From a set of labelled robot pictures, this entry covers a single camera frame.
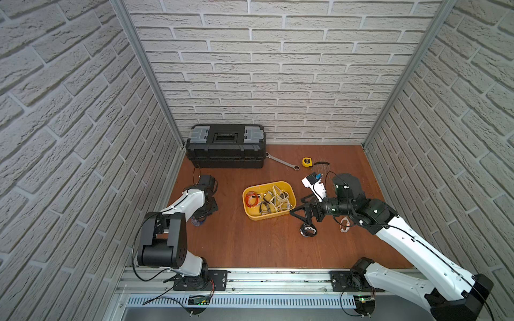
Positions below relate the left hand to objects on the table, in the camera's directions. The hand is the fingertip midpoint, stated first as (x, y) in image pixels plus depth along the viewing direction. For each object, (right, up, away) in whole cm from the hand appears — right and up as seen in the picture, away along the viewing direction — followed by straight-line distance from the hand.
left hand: (209, 208), depth 90 cm
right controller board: (+62, -30, -21) cm, 72 cm away
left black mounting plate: (+8, -23, -18) cm, 30 cm away
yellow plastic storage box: (+21, -3, +1) cm, 21 cm away
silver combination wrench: (+43, +19, +17) cm, 50 cm away
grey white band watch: (+27, +4, +5) cm, 28 cm away
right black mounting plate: (+54, -24, -16) cm, 62 cm away
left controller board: (+1, -29, -19) cm, 35 cm away
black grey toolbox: (+7, +29, +5) cm, 31 cm away
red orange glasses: (+20, +4, +4) cm, 20 cm away
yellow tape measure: (+50, +22, +19) cm, 57 cm away
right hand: (+38, +6, -22) cm, 44 cm away
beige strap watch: (+33, +4, +2) cm, 34 cm away
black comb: (+58, +21, +20) cm, 65 cm away
